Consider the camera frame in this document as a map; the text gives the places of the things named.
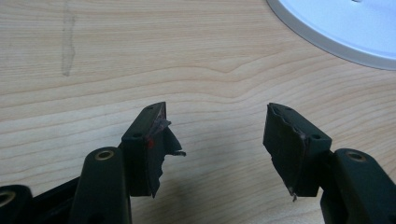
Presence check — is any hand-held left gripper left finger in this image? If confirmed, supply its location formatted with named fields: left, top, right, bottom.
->
left=68, top=101, right=187, bottom=224

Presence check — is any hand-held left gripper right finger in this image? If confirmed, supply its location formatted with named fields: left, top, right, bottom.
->
left=262, top=103, right=396, bottom=224

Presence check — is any white round plate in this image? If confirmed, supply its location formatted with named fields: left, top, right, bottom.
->
left=266, top=0, right=396, bottom=71

